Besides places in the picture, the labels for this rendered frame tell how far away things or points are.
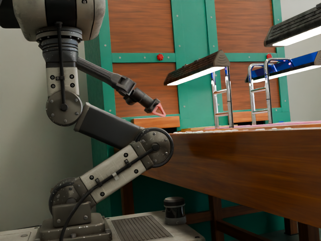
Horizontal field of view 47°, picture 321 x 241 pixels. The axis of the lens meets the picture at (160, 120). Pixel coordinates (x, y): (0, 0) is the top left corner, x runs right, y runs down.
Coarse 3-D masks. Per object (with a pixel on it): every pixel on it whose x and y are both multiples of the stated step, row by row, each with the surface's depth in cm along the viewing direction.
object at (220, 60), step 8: (208, 56) 170; (216, 56) 161; (224, 56) 162; (192, 64) 186; (200, 64) 175; (208, 64) 165; (216, 64) 160; (224, 64) 162; (176, 72) 204; (184, 72) 191; (192, 72) 181; (168, 80) 211; (176, 80) 200
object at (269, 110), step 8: (256, 64) 212; (264, 64) 196; (272, 64) 215; (248, 72) 210; (264, 72) 197; (248, 80) 211; (256, 88) 206; (264, 88) 198; (256, 112) 206; (264, 112) 200; (272, 120) 195
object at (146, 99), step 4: (144, 96) 183; (148, 96) 185; (140, 100) 183; (144, 100) 183; (148, 100) 184; (152, 100) 185; (156, 100) 183; (144, 104) 184; (148, 104) 184; (152, 104) 182; (148, 108) 184; (152, 108) 182
